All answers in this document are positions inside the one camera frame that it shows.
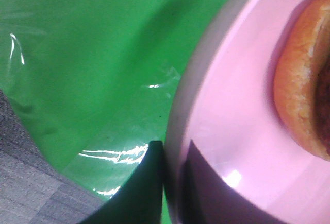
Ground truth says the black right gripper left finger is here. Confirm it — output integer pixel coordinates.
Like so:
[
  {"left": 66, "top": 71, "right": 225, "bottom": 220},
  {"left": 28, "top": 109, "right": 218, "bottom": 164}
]
[{"left": 82, "top": 141, "right": 164, "bottom": 223}]

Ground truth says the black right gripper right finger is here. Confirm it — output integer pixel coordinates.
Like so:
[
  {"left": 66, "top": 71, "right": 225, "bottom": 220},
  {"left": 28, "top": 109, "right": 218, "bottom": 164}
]
[{"left": 181, "top": 142, "right": 282, "bottom": 223}]

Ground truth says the pink round plate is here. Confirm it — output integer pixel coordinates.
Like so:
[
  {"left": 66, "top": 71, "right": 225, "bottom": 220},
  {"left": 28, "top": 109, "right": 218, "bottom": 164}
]
[{"left": 165, "top": 0, "right": 329, "bottom": 223}]

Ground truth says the burger with lettuce and tomato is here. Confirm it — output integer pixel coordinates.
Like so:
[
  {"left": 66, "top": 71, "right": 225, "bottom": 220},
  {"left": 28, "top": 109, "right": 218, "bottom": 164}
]
[{"left": 273, "top": 0, "right": 329, "bottom": 161}]

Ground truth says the clear tape piece on table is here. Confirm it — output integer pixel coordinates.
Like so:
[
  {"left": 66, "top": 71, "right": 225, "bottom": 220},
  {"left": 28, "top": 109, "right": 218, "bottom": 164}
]
[{"left": 63, "top": 143, "right": 149, "bottom": 201}]

